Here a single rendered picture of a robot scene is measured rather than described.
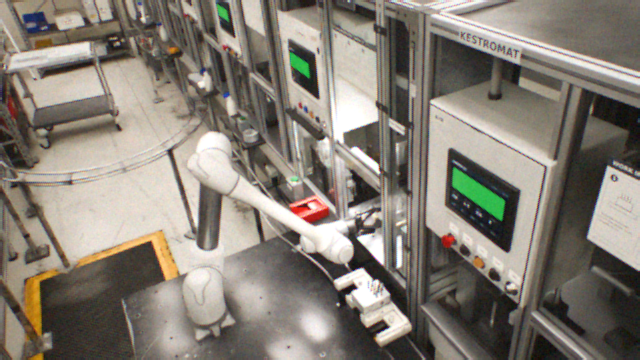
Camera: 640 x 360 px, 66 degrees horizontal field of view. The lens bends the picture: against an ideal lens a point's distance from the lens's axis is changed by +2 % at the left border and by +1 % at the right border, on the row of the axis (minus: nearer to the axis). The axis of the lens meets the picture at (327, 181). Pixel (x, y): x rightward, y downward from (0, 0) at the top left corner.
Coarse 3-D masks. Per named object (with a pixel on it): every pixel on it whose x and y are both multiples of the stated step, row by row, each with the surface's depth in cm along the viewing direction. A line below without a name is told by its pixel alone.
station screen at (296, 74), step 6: (288, 48) 217; (294, 54) 213; (300, 54) 207; (306, 60) 203; (294, 72) 220; (300, 72) 213; (294, 78) 223; (300, 78) 216; (306, 78) 210; (300, 84) 218; (306, 84) 212
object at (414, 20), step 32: (352, 0) 160; (416, 0) 149; (448, 0) 139; (416, 32) 136; (416, 64) 141; (288, 96) 249; (416, 96) 146; (416, 128) 153; (352, 192) 246; (384, 288) 262
